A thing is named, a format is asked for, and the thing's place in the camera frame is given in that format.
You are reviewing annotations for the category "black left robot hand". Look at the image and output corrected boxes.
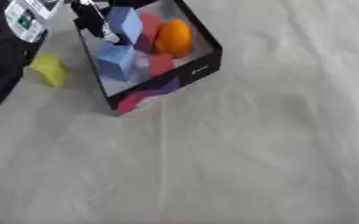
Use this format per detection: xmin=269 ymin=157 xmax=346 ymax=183
xmin=67 ymin=0 xmax=123 ymax=46

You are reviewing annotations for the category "black box white inside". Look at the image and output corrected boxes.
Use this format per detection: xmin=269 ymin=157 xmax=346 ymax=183
xmin=74 ymin=0 xmax=224 ymax=112

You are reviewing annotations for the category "light blue block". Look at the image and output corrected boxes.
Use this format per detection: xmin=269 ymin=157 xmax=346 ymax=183
xmin=106 ymin=6 xmax=144 ymax=46

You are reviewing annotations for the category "red block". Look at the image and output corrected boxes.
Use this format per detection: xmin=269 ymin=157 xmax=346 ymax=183
xmin=131 ymin=11 xmax=167 ymax=54

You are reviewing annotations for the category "yellow block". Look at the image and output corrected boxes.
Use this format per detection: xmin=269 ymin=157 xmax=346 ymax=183
xmin=27 ymin=52 xmax=71 ymax=88

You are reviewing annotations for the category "orange toy fruit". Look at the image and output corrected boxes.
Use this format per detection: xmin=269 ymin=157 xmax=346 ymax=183
xmin=153 ymin=18 xmax=195 ymax=59

